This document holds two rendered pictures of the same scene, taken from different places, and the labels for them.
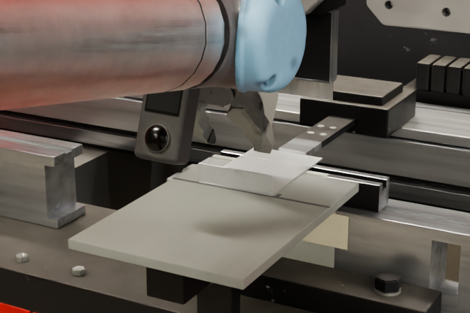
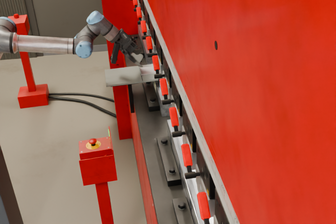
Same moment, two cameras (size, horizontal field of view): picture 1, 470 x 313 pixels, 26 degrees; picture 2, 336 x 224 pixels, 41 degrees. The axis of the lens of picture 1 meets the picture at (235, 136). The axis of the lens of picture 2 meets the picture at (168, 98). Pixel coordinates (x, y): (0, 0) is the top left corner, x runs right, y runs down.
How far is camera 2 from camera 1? 190 cm
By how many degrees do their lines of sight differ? 51
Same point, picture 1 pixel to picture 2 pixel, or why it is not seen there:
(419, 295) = (154, 104)
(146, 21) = (53, 46)
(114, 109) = not seen: hidden behind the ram
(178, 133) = (112, 58)
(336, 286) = (148, 96)
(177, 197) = (130, 69)
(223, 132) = not seen: hidden behind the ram
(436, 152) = not seen: hidden behind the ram
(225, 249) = (114, 80)
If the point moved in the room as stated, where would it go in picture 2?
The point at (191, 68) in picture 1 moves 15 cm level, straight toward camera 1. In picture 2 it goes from (66, 52) to (36, 62)
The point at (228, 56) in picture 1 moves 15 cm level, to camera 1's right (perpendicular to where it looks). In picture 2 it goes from (74, 51) to (90, 62)
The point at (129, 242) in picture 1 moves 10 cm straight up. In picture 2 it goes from (108, 73) to (106, 56)
